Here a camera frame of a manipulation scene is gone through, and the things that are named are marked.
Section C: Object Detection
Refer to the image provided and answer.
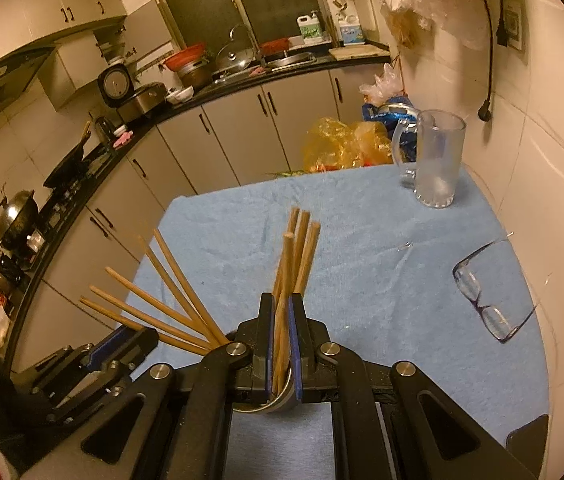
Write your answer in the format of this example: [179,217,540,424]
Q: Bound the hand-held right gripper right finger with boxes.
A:
[289,292,538,480]

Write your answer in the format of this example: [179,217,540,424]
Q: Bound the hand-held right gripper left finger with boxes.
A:
[22,292,277,480]

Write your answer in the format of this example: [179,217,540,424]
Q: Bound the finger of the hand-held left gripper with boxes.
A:
[31,326,159,392]
[46,359,136,425]

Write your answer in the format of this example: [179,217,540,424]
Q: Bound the black utensil cup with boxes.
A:
[233,367,298,415]

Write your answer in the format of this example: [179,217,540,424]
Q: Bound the single wooden chopstick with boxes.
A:
[271,232,296,396]

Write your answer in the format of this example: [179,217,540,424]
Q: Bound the bunch of wooden chopsticks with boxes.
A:
[79,206,322,396]

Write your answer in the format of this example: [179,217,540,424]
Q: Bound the blue towel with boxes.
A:
[124,162,550,480]

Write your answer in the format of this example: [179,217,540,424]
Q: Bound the black gas stove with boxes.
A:
[0,145,119,288]

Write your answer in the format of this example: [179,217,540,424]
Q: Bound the steel wok with lid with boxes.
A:
[0,189,40,252]

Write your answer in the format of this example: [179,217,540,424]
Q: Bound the dark framed eyeglasses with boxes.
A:
[453,232,539,345]

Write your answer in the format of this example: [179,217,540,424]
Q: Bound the black frying pan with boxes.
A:
[43,120,94,189]

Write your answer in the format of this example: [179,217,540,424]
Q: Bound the grey lower kitchen cabinets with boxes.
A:
[9,62,398,376]

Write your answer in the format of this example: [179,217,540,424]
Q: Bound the grey kitchen cabinets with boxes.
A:
[9,62,398,376]
[0,0,130,73]

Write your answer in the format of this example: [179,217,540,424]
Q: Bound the yellow plastic bag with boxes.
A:
[303,117,395,173]

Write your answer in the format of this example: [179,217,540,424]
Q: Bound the dark utensil holder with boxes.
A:
[93,116,115,145]

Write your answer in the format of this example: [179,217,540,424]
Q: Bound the clear glass mug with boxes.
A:
[391,109,467,208]

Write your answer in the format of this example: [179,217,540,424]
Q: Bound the black flat object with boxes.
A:
[504,412,550,463]

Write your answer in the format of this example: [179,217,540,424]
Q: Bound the silver rice cooker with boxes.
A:
[97,62,169,120]

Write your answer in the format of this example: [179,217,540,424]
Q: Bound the black kitchen countertop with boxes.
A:
[4,52,393,361]

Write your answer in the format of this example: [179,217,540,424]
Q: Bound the steel pot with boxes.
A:
[178,60,213,90]

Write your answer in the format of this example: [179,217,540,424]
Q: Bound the black range hood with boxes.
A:
[0,45,61,136]

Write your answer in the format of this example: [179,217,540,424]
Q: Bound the steel kitchen sink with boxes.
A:
[264,51,319,69]

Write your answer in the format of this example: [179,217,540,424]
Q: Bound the glass pot lid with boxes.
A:
[215,44,255,72]

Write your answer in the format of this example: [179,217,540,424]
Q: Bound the red plastic basin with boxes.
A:
[162,44,208,72]

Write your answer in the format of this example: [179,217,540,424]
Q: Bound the wooden cutting board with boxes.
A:
[328,44,391,61]

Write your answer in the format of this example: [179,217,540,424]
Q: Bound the chrome sink faucet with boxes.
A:
[229,24,259,59]

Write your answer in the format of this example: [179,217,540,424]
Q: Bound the white jug green label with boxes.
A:
[296,10,325,44]

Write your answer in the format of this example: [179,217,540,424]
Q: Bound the white jug blue label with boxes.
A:
[337,11,366,47]

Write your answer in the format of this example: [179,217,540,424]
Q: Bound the brown hanging bag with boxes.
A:
[387,7,428,51]

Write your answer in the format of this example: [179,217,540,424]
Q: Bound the grey upper kitchen cabinets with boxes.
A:
[0,0,130,73]

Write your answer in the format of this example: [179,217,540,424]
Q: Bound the wall shelf with dishes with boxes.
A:
[93,24,133,63]

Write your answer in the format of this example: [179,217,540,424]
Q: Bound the black power cable with plug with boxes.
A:
[469,0,497,122]
[489,0,510,47]

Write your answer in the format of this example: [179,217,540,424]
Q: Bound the wall socket panel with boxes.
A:
[504,0,526,52]

